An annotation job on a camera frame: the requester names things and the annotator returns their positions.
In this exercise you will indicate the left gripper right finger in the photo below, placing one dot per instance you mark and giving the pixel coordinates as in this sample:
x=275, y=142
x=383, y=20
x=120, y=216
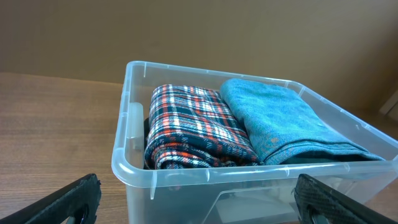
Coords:
x=318, y=203

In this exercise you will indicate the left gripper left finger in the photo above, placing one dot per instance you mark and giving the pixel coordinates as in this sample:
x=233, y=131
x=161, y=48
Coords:
x=76, y=202

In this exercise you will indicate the blue denim cloth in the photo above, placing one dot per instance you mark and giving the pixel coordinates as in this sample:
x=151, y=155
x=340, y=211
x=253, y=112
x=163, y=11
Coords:
x=283, y=129

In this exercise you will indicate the clear plastic storage bin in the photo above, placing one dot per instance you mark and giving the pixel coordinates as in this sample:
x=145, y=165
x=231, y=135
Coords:
x=234, y=194

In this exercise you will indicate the red plaid cloth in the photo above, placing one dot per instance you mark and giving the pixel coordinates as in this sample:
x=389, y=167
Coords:
x=192, y=127

